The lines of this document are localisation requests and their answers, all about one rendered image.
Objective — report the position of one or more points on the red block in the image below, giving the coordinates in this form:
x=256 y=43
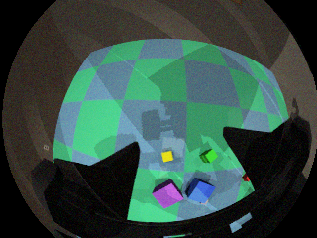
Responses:
x=246 y=178

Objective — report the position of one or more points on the blue cube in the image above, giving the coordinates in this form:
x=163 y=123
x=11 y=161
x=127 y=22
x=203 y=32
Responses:
x=199 y=190

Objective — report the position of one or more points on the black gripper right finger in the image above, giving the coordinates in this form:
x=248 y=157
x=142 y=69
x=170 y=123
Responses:
x=256 y=150

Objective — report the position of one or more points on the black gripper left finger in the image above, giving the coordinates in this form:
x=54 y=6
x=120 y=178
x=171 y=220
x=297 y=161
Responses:
x=110 y=180

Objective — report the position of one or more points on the purple block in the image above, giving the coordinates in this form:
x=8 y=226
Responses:
x=167 y=193

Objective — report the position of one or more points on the small yellow block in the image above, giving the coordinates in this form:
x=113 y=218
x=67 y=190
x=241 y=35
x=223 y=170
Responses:
x=167 y=157

